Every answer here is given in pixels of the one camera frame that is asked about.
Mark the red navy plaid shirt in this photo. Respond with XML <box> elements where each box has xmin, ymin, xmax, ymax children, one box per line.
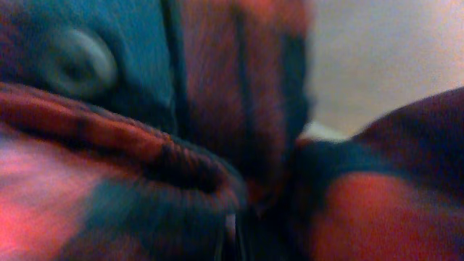
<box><xmin>1</xmin><ymin>1</ymin><xmax>463</xmax><ymax>260</ymax></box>

